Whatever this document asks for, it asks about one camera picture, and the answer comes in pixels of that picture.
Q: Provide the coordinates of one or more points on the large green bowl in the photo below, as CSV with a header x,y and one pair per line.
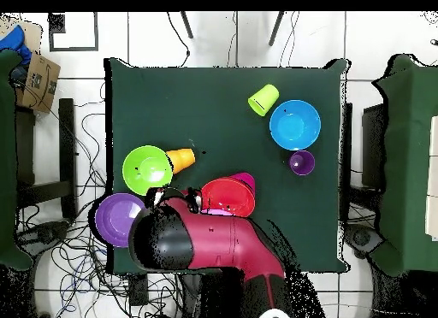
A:
x,y
147,171

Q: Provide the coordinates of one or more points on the small red-pink bowl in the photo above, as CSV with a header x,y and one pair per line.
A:
x,y
247,179

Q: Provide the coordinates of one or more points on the purple cup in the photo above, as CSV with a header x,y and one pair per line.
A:
x,y
301,162

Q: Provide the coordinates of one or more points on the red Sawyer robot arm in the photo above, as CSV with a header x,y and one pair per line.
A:
x,y
222,239

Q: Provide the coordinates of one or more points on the black power strip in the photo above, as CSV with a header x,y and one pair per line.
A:
x,y
138,290

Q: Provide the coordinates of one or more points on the dark green tablecloth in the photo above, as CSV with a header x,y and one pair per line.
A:
x,y
205,109

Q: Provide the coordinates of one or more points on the black tripod leg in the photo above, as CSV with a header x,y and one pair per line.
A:
x,y
187,25
275,29

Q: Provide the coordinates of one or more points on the large pink bowl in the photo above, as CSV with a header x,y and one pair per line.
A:
x,y
219,212

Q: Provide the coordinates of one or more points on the large blue bowl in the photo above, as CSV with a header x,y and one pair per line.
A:
x,y
295,125

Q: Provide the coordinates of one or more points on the black cabinet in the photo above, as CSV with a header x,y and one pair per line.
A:
x,y
373,143

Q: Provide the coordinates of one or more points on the black frame stand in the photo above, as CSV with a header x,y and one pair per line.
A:
x,y
66,143

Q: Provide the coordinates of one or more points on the neighbouring green covered table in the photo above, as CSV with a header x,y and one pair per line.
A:
x,y
410,160
7,160

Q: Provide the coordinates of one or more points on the grey pedestal foot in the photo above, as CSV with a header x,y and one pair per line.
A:
x,y
44,232
362,237

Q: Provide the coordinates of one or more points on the white box stack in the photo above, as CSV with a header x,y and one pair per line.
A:
x,y
433,177

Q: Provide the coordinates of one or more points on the large orange-red bowl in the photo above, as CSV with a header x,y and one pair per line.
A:
x,y
229,196

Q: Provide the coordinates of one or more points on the large purple bowl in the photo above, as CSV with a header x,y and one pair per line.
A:
x,y
116,222

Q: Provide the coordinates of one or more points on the green cup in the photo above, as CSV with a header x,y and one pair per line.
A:
x,y
264,100

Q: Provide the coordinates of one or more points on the orange cup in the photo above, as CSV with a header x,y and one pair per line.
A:
x,y
183,159

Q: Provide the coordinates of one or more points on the cardboard box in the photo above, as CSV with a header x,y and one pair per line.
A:
x,y
39,82

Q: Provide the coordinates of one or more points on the blue cloth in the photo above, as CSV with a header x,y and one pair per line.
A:
x,y
13,41

